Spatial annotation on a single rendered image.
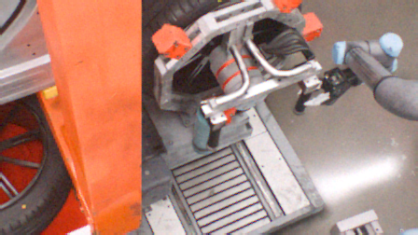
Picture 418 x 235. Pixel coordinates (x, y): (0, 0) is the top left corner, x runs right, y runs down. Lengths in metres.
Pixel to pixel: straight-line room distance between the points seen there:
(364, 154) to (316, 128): 0.25
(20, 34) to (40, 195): 0.64
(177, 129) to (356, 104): 0.95
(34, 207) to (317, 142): 1.39
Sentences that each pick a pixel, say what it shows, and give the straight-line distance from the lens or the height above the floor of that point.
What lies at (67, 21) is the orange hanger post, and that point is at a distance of 1.14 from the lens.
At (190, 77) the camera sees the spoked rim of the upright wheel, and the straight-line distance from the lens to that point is 2.42.
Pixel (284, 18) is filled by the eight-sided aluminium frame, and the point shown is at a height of 1.04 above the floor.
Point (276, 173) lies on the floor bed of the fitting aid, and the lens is 2.93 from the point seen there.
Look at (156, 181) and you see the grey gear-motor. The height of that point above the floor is 0.40.
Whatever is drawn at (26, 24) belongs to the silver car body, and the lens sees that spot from 2.03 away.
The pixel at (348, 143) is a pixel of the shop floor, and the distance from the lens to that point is 3.17.
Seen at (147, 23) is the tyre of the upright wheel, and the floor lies 1.05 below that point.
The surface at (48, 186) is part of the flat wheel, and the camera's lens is 2.42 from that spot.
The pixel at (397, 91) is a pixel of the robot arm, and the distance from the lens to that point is 1.89.
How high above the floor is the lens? 2.72
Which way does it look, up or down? 60 degrees down
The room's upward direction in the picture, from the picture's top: 7 degrees clockwise
